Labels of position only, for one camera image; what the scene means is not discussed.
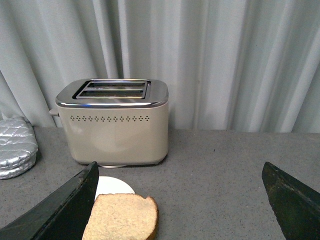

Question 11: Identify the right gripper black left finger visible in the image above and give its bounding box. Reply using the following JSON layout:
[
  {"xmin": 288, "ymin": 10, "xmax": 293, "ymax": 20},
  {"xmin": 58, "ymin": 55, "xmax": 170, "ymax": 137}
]
[{"xmin": 0, "ymin": 162, "xmax": 99, "ymax": 240}]

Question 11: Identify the beige two-slot toaster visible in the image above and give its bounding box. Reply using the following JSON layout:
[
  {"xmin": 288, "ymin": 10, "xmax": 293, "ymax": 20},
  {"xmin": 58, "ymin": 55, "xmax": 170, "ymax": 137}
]
[{"xmin": 49, "ymin": 79, "xmax": 169, "ymax": 168}]

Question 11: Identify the brown bread slice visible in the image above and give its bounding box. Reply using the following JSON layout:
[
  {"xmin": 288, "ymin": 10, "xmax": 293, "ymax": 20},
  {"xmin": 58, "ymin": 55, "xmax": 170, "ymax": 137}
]
[{"xmin": 82, "ymin": 193, "xmax": 159, "ymax": 240}]

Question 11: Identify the white round plate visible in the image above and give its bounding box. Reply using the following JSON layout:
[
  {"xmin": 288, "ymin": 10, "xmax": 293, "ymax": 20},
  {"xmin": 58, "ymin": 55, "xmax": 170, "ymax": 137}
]
[{"xmin": 95, "ymin": 176, "xmax": 135, "ymax": 199}]

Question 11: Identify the lower silver quilted oven mitt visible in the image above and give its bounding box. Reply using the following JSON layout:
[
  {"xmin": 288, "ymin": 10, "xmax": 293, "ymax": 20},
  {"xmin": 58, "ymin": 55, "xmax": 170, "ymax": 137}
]
[{"xmin": 0, "ymin": 150, "xmax": 37, "ymax": 180}]

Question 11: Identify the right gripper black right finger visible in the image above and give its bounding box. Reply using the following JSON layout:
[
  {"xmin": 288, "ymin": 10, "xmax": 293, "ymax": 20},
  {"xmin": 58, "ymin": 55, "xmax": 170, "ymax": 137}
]
[{"xmin": 261, "ymin": 162, "xmax": 320, "ymax": 240}]

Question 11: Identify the grey curtain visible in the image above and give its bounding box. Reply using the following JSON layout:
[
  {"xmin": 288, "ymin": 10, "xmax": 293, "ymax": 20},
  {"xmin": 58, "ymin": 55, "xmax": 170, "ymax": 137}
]
[{"xmin": 0, "ymin": 0, "xmax": 320, "ymax": 133}]

